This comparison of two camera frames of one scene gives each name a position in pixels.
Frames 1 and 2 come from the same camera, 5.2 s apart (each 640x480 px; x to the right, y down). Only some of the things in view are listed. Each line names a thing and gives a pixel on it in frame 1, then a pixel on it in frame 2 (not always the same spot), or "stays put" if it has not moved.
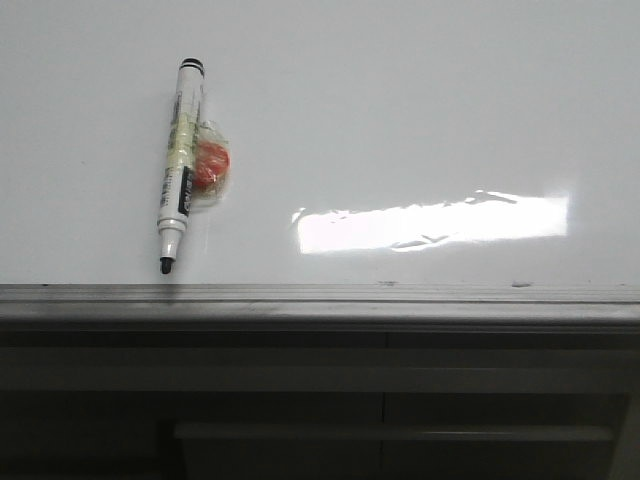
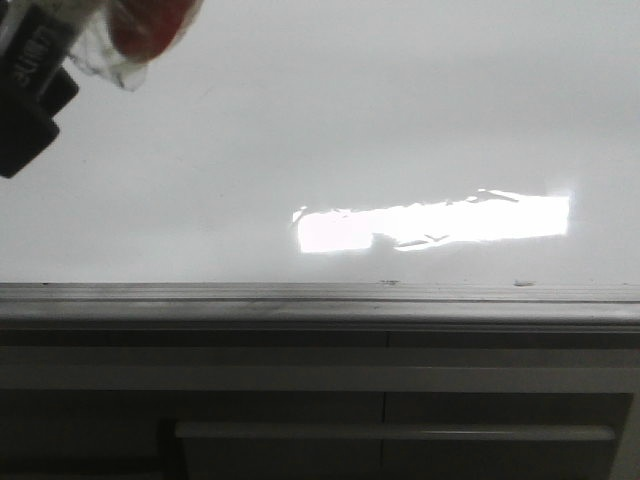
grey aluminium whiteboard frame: (318, 307) stays put
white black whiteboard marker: (180, 160) -> (38, 44)
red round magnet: (212, 163) -> (120, 38)
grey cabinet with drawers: (314, 402) stays put
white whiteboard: (372, 142) stays put
